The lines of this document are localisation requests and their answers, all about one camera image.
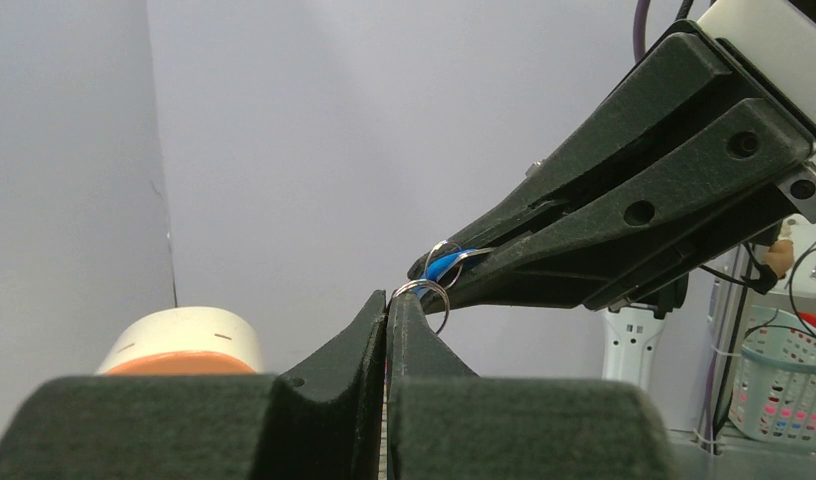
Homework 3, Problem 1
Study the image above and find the pale blue plastic basket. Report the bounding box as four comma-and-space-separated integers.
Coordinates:
728, 306, 816, 449

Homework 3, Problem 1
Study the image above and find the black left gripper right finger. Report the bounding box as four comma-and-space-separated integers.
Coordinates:
387, 293, 680, 479

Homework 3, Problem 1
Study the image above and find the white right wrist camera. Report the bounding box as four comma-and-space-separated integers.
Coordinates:
698, 0, 816, 124

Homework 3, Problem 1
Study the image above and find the round cream drawer cabinet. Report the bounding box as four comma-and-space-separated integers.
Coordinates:
96, 306, 264, 376

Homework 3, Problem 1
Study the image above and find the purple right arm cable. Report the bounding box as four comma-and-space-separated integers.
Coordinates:
633, 0, 653, 64

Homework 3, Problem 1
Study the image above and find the white stand in background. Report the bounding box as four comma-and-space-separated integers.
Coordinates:
602, 308, 665, 391

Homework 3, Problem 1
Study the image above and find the blue capped silver key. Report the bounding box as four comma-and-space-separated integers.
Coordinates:
410, 240, 494, 297

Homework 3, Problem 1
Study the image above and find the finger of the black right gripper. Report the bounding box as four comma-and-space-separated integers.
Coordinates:
422, 97, 816, 312
407, 31, 747, 280

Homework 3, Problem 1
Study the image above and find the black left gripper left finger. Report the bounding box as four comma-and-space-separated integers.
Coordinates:
0, 290, 387, 479

